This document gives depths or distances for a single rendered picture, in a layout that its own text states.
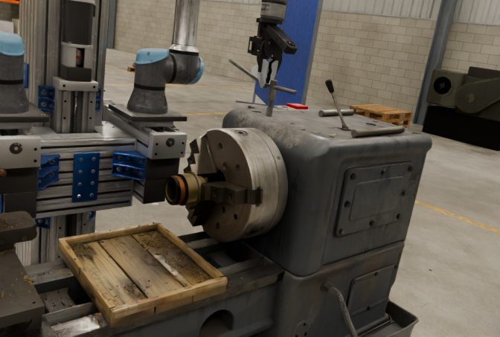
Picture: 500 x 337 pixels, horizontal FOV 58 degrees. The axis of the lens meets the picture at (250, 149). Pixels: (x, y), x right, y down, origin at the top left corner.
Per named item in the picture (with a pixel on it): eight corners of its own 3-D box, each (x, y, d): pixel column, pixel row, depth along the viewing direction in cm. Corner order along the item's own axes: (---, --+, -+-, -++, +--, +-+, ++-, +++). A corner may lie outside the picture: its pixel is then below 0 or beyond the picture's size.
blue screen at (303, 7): (235, 101, 1009) (250, -9, 951) (270, 106, 1022) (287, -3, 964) (266, 151, 615) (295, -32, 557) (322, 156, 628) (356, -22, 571)
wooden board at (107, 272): (158, 233, 140) (159, 221, 139) (226, 292, 113) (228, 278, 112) (56, 251, 121) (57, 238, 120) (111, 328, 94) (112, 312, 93)
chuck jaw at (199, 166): (217, 176, 130) (207, 138, 133) (227, 170, 126) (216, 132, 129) (184, 180, 123) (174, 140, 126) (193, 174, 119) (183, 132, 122)
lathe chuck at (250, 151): (203, 204, 147) (222, 112, 137) (263, 258, 125) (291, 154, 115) (178, 207, 142) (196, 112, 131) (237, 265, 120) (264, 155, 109)
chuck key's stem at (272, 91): (273, 117, 142) (279, 80, 140) (268, 117, 141) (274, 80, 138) (268, 115, 144) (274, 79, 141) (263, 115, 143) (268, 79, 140)
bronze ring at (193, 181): (193, 165, 124) (164, 168, 118) (212, 176, 117) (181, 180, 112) (190, 196, 127) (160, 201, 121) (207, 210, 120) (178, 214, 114)
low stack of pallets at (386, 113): (371, 123, 986) (375, 103, 976) (408, 132, 934) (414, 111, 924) (343, 126, 892) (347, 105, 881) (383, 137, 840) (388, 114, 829)
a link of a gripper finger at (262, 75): (253, 85, 146) (258, 56, 144) (265, 88, 142) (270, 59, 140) (245, 84, 144) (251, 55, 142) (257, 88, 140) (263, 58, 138)
